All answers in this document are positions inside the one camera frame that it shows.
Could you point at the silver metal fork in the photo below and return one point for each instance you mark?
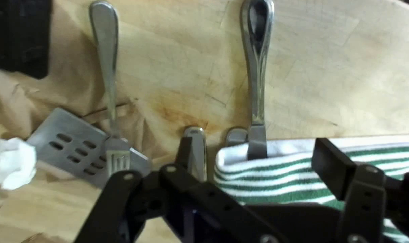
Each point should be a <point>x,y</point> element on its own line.
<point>105,54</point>

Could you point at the crumpled white tissue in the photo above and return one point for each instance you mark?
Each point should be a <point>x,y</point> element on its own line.
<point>9,162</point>

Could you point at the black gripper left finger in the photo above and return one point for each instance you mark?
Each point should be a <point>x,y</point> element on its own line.
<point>122,193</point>

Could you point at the wooden work table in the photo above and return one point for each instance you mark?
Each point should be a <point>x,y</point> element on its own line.
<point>325,67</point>

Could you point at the green white striped towel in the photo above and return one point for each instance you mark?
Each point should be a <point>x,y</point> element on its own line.
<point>279,179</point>

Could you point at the black plastic holder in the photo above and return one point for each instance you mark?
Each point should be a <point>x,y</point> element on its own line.
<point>14,35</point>

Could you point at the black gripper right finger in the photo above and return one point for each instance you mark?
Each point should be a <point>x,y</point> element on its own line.
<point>360,197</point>

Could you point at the silver metal spoon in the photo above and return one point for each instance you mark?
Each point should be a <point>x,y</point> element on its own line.
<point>236,135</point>

